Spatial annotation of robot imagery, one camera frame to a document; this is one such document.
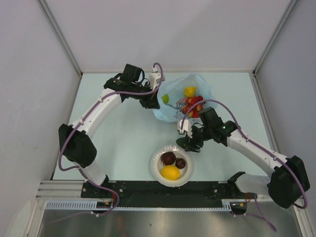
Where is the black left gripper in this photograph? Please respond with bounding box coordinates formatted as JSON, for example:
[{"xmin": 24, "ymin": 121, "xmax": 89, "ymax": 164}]
[{"xmin": 131, "ymin": 81, "xmax": 160, "ymax": 109}]

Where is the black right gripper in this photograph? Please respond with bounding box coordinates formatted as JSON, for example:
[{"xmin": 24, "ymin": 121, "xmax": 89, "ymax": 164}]
[{"xmin": 184, "ymin": 125, "xmax": 212, "ymax": 153}]

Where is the small dark red plum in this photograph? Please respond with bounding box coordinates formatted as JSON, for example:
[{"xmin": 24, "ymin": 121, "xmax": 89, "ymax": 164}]
[{"xmin": 175, "ymin": 158, "xmax": 187, "ymax": 169}]

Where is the dark red fake plum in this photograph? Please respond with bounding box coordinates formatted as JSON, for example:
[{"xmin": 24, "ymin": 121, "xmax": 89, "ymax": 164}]
[{"xmin": 160, "ymin": 152, "xmax": 176, "ymax": 165}]

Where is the light blue plastic bag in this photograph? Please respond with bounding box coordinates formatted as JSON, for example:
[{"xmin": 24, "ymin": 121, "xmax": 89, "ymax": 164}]
[{"xmin": 153, "ymin": 74, "xmax": 214, "ymax": 122}]

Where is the yellow fake lemon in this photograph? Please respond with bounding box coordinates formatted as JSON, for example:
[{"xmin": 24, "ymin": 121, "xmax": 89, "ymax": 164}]
[{"xmin": 161, "ymin": 165, "xmax": 181, "ymax": 181}]

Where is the yellow fake pear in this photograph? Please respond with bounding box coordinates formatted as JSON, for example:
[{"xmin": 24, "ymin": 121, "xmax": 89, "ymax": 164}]
[{"xmin": 184, "ymin": 87, "xmax": 197, "ymax": 98}]

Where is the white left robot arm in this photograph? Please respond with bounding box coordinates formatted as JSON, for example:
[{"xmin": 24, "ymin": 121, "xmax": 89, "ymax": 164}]
[{"xmin": 58, "ymin": 63, "xmax": 164, "ymax": 198}]

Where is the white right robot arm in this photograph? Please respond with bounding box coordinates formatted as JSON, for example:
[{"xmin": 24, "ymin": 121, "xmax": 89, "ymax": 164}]
[{"xmin": 176, "ymin": 107, "xmax": 310, "ymax": 209}]

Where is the green fake lime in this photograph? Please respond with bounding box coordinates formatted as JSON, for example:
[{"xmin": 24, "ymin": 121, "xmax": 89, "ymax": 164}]
[{"xmin": 161, "ymin": 94, "xmax": 169, "ymax": 105}]

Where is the white paper plate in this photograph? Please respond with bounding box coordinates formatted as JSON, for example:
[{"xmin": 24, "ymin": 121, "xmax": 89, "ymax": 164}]
[{"xmin": 150, "ymin": 145, "xmax": 194, "ymax": 188}]

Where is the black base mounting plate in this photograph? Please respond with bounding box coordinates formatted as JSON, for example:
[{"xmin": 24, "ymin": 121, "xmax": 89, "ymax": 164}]
[{"xmin": 80, "ymin": 180, "xmax": 258, "ymax": 208}]

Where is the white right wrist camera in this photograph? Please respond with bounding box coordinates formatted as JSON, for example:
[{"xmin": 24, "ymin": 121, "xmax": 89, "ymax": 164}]
[{"xmin": 177, "ymin": 119, "xmax": 192, "ymax": 138}]

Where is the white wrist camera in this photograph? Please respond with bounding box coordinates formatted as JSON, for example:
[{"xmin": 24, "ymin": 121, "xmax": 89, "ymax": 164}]
[
  {"xmin": 148, "ymin": 72, "xmax": 165, "ymax": 90},
  {"xmin": 177, "ymin": 119, "xmax": 192, "ymax": 138}
]

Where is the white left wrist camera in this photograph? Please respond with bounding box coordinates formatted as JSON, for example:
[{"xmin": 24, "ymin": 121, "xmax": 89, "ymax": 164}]
[{"xmin": 148, "ymin": 72, "xmax": 165, "ymax": 90}]

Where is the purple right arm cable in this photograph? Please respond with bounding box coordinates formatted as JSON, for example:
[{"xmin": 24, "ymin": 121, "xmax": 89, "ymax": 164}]
[{"xmin": 179, "ymin": 99, "xmax": 309, "ymax": 233}]

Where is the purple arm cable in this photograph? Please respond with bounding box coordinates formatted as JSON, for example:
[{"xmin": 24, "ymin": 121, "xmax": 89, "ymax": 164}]
[
  {"xmin": 48, "ymin": 62, "xmax": 165, "ymax": 224},
  {"xmin": 179, "ymin": 99, "xmax": 309, "ymax": 233}
]

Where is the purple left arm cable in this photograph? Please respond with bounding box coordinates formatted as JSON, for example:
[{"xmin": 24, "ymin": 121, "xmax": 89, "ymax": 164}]
[{"xmin": 48, "ymin": 62, "xmax": 165, "ymax": 224}]

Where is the white slotted cable duct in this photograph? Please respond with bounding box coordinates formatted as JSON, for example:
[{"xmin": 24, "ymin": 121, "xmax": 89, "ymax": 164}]
[{"xmin": 46, "ymin": 200, "xmax": 112, "ymax": 210}]

